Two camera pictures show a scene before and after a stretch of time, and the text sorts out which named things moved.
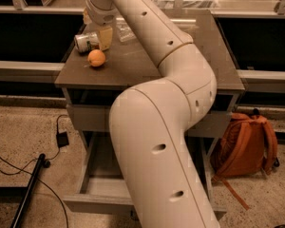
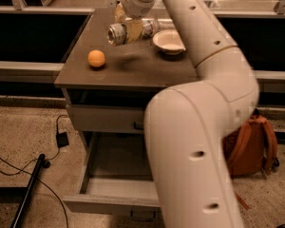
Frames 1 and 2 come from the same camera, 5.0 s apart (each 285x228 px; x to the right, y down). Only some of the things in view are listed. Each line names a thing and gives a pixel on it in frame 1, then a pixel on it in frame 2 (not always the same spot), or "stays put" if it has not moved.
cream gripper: (100, 15) -> (137, 8)
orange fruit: (96, 57) stays put
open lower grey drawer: (101, 185) stays put
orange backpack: (246, 146) stays put
